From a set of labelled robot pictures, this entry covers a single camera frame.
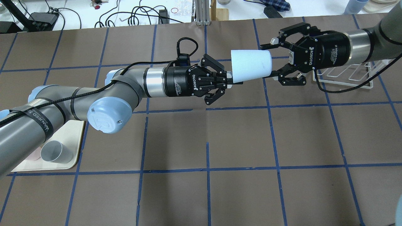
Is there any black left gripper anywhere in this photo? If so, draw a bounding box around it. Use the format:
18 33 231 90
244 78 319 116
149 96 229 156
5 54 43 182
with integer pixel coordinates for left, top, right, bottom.
163 54 243 105

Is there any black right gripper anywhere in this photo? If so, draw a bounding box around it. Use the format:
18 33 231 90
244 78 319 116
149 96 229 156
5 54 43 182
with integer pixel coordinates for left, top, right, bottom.
260 22 351 86

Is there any light blue ikea cup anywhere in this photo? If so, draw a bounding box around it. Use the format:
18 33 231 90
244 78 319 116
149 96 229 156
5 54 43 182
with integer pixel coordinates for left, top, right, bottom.
231 50 272 83

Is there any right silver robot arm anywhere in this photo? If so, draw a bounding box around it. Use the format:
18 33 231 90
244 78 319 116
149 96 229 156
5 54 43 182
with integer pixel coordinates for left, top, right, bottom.
260 2 402 86

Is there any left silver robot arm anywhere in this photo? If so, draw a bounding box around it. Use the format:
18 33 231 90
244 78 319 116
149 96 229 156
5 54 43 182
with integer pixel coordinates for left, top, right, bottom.
0 54 243 176

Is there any blue cup on side table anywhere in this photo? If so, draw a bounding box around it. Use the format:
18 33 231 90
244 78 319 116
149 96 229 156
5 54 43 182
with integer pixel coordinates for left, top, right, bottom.
343 0 369 15

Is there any grey cup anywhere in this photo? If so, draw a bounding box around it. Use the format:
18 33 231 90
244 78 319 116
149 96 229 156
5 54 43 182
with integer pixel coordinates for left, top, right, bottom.
41 140 73 164

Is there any pink cup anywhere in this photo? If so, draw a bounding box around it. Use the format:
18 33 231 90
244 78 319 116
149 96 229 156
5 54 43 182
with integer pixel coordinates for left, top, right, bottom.
26 146 42 161

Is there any black power adapter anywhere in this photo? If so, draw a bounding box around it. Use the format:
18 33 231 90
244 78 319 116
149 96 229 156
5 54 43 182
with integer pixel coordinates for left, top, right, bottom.
263 5 283 18

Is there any folded blue plaid umbrella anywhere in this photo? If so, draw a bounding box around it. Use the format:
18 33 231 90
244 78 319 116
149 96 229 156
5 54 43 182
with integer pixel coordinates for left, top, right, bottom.
260 0 291 12

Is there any wooden mug tree stand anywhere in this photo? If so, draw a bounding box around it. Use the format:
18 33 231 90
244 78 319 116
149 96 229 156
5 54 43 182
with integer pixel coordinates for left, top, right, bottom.
209 0 229 21

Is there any beige plastic tray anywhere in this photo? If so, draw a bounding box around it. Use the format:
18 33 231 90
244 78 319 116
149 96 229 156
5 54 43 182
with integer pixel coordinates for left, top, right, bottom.
13 120 86 172

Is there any white wire cup rack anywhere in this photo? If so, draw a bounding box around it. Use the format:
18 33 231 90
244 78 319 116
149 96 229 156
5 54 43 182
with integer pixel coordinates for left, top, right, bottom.
316 62 375 89

